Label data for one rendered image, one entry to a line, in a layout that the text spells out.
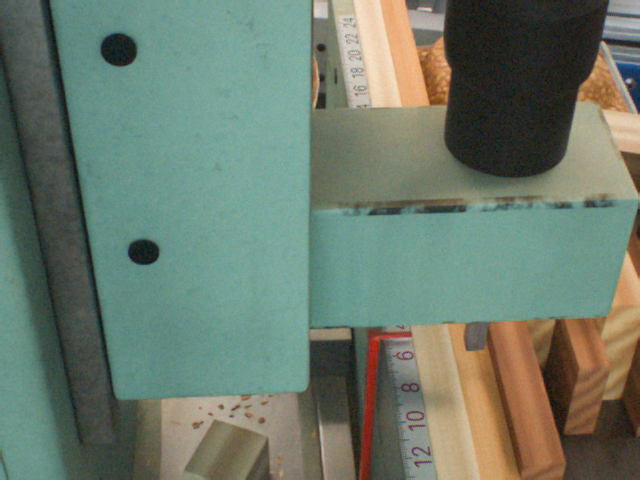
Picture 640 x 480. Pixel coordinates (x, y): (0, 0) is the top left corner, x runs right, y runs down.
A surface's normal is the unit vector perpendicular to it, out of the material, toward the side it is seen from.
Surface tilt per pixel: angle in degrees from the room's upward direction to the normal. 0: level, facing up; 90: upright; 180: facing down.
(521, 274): 90
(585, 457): 0
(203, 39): 90
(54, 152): 90
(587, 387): 90
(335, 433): 0
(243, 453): 0
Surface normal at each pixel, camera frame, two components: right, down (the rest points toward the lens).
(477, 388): 0.02, -0.74
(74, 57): 0.07, 0.67
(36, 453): 0.33, 0.64
